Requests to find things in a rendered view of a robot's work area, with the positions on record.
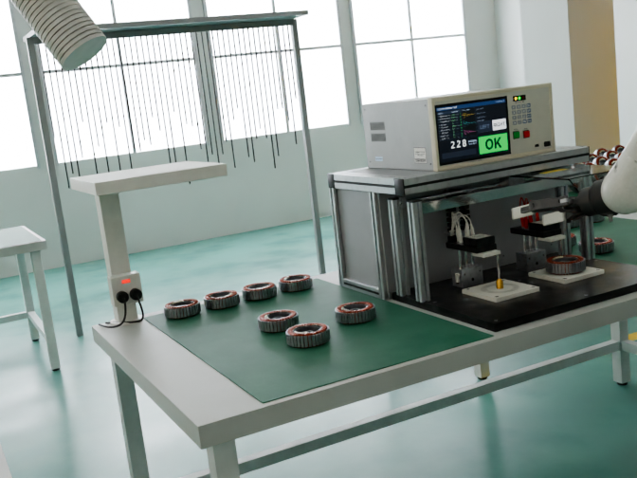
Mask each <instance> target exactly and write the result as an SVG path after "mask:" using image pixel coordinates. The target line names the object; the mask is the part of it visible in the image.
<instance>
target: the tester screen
mask: <svg viewBox="0 0 637 478"><path fill-rule="evenodd" d="M436 112H437V123H438V134H439V144H440V156H441V163H444V162H449V161H455V160H460V159H466V158H472V157H477V156H488V155H494V154H499V153H505V152H509V146H508V150H505V151H499V152H494V153H488V154H482V155H480V148H479V137H485V136H491V135H496V134H503V133H507V121H506V129H500V130H495V131H488V132H482V133H478V122H481V121H488V120H500V119H506V107H505V99H503V100H495V101H482V102H475V103H468V104H461V105H454V106H447V107H440V108H436ZM465 138H467V147H464V148H459V149H453V150H450V143H449V142H450V141H452V140H459V139H465ZM474 148H476V150H477V154H474V155H468V156H457V157H452V158H446V159H443V158H442V154H445V153H451V152H457V151H462V150H468V149H474Z"/></svg>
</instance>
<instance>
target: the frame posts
mask: <svg viewBox="0 0 637 478"><path fill-rule="evenodd" d="M564 195H568V185H565V186H560V187H555V197H560V196H564ZM568 197H569V196H568ZM387 200H388V208H389V218H390V227H391V244H392V254H393V263H394V273H395V282H396V292H397V295H398V296H399V295H400V296H402V297H403V296H406V295H410V277H409V267H408V257H407V248H406V237H405V228H404V218H403V209H402V208H400V206H399V204H398V202H399V197H392V198H388V199H387ZM407 206H408V216H409V235H410V245H411V255H412V264H413V275H414V284H415V295H416V301H417V302H420V303H424V302H425V301H430V291H429V281H428V261H427V251H426V241H425V231H424V220H423V210H422V200H420V199H412V200H408V201H407ZM579 225H580V240H581V256H582V257H584V258H585V259H586V260H590V259H594V258H595V249H594V232H593V216H587V215H586V216H584V217H582V218H580V219H579ZM560 228H561V234H563V235H566V239H562V240H563V254H564V255H565V256H566V255H568V254H569V255H571V254H572V242H571V227H570V223H567V219H566V221H563V222H560Z"/></svg>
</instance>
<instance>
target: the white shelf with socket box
mask: <svg viewBox="0 0 637 478"><path fill-rule="evenodd" d="M226 175H228V170H227V164H226V163H214V162H199V161H181V162H175V163H169V164H162V165H155V166H149V167H142V168H135V169H129V170H122V171H115V172H110V173H103V174H96V175H84V176H77V177H71V178H70V183H71V189H72V190H76V191H79V192H83V193H90V194H93V195H94V196H95V199H96V205H97V212H98V218H99V223H100V234H101V240H102V245H103V252H104V258H105V264H106V269H107V275H108V277H107V282H108V287H109V293H110V299H111V305H112V306H113V310H114V316H115V318H114V319H112V320H111V321H109V322H105V324H111V325H112V326H107V325H103V324H100V323H99V326H102V327H106V328H115V327H119V326H124V325H130V324H134V323H137V322H142V321H143V319H144V312H143V308H142V305H141V302H143V301H144V299H143V292H142V286H141V280H140V274H139V272H137V271H131V268H130V262H129V256H128V249H127V244H126V237H125V231H124V226H123V219H122V213H121V207H120V201H119V195H118V193H123V192H129V191H134V190H141V189H147V188H152V187H159V186H165V185H172V184H177V183H183V182H190V181H195V180H201V179H208V178H214V177H220V176H226ZM136 303H139V306H140V309H141V313H142V315H138V314H137V304H136Z"/></svg>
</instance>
